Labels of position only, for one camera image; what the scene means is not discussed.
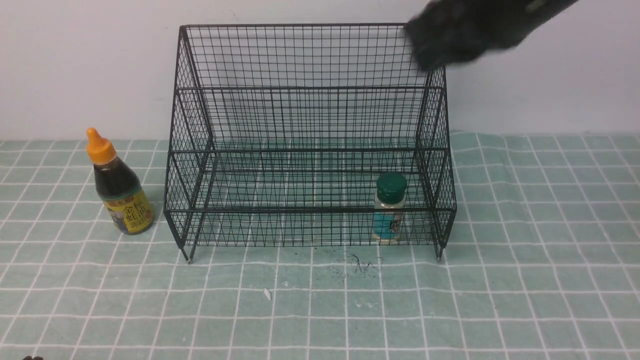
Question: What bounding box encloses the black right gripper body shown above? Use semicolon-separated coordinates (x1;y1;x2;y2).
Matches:
404;0;575;72

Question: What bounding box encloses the seasoning jar green lid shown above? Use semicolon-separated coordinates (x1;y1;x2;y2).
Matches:
371;172;408;245

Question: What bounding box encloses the dark sauce bottle orange cap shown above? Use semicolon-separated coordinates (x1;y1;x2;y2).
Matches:
86;127;154;235

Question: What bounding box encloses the green checkered tablecloth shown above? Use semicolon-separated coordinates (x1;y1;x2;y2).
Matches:
1;132;639;360

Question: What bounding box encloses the black wire mesh shelf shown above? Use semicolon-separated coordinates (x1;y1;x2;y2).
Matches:
163;23;457;262

